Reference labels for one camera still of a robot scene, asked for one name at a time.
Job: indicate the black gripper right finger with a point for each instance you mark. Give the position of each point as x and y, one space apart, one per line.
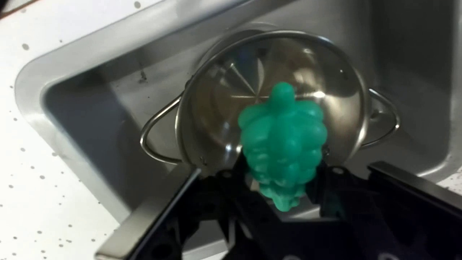
392 215

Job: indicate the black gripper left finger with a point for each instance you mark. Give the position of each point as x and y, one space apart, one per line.
163 228

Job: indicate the green toy grape bunch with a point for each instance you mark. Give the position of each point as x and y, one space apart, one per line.
282 141

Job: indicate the grey toy sink basin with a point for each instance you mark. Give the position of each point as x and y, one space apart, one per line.
125 105

